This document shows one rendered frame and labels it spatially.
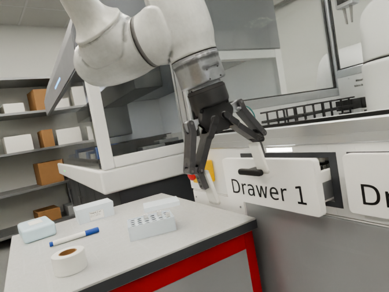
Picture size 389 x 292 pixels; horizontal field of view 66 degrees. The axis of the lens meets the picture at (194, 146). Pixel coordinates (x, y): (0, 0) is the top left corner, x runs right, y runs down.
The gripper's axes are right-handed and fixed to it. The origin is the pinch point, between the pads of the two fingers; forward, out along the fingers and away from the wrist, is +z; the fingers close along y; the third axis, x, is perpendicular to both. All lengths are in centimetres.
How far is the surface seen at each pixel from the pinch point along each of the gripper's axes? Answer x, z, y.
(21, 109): 381, -74, -12
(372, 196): -18.6, 7.2, 12.3
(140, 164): 83, 2, 8
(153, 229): 26.1, 9.8, -12.8
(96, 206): 61, 5, -19
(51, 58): 428, -135, 54
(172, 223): 24.7, 10.4, -7.9
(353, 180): -15.5, 4.6, 12.9
